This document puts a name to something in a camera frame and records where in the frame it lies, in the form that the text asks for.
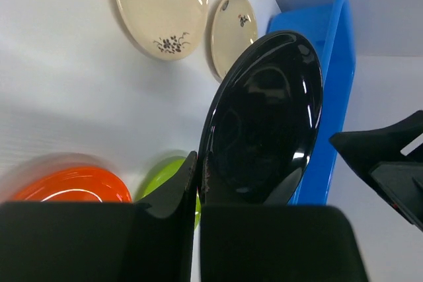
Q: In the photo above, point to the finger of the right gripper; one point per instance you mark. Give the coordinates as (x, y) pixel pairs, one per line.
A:
(375, 157)

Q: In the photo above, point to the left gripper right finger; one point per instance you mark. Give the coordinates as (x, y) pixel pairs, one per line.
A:
(244, 242)

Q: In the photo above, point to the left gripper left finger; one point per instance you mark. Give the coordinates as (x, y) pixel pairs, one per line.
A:
(149, 240)

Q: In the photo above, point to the blue plastic bin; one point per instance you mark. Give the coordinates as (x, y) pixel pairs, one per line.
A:
(330, 30)

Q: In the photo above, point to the orange plate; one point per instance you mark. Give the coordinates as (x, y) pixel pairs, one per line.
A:
(81, 183)

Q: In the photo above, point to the green plate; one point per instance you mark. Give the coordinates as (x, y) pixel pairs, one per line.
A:
(162, 176)

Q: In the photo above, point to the beige plate with small motifs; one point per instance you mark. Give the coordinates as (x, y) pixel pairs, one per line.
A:
(234, 29)

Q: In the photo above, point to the beige plate with black patch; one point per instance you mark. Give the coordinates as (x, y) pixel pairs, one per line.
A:
(168, 30)

